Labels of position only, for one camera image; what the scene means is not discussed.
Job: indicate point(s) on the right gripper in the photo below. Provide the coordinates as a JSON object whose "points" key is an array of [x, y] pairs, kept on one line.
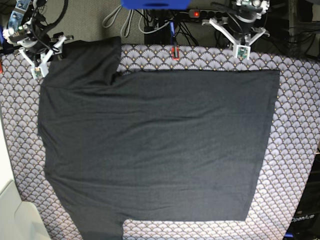
{"points": [[40, 44]]}

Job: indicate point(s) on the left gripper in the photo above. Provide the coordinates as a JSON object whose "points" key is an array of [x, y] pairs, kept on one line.
{"points": [[239, 28]]}

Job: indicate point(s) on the dark grey T-shirt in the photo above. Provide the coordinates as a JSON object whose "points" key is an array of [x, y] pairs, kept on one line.
{"points": [[164, 145]]}

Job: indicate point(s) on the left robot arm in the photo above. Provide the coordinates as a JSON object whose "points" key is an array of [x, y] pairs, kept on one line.
{"points": [[257, 7]]}

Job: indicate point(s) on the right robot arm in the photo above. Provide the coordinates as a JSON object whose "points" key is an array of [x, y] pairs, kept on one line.
{"points": [[26, 15]]}

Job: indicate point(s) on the black power strip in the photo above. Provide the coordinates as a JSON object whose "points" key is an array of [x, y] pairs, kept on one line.
{"points": [[197, 15]]}

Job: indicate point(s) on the red and black clamp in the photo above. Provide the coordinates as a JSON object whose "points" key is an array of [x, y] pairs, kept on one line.
{"points": [[175, 52]]}

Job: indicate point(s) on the fan-patterned table cloth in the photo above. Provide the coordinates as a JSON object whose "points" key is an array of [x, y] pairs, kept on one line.
{"points": [[289, 156]]}

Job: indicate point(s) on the white plastic bin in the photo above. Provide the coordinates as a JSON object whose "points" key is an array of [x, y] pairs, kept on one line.
{"points": [[19, 220]]}

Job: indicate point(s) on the black OpenArm box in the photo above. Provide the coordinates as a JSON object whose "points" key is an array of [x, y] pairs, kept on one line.
{"points": [[305, 224]]}

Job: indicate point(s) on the blue vertical post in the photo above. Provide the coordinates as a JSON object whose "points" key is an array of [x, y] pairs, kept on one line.
{"points": [[172, 33]]}

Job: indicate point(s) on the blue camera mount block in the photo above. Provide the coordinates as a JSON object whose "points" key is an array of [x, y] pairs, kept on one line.
{"points": [[155, 4]]}

